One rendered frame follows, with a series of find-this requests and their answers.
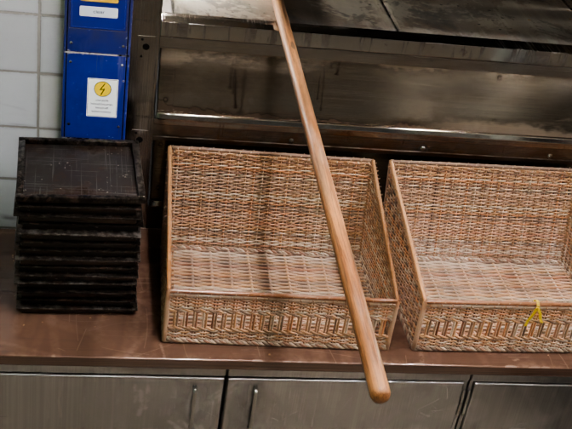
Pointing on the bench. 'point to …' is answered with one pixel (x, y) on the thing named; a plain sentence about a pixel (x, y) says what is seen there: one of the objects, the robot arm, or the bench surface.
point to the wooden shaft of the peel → (334, 220)
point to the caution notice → (102, 97)
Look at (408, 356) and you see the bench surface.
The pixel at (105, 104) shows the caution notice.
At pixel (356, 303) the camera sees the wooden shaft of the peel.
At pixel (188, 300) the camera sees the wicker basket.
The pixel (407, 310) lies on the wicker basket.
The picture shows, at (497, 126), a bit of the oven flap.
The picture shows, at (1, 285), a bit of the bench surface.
